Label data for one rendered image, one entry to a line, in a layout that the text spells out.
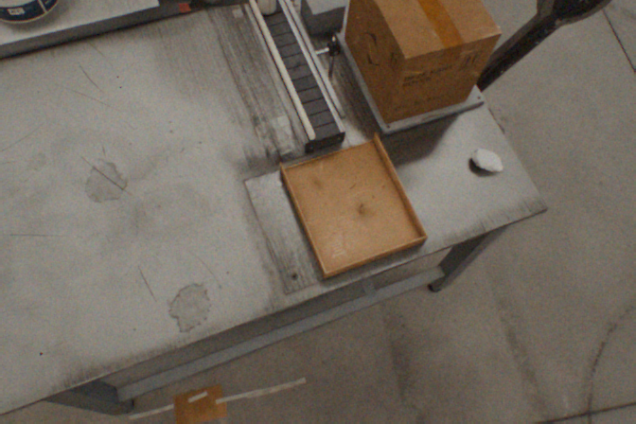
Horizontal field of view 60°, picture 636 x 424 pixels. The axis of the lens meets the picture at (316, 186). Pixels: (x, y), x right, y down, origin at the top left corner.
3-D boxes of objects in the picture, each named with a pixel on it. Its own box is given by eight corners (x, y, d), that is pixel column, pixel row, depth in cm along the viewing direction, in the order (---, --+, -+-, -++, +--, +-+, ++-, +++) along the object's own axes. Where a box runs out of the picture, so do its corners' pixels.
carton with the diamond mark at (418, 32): (343, 38, 156) (354, -39, 132) (420, 18, 161) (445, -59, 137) (385, 125, 144) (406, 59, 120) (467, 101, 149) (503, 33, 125)
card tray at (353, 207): (279, 169, 139) (279, 162, 136) (374, 139, 145) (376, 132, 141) (324, 278, 128) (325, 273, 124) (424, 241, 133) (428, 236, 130)
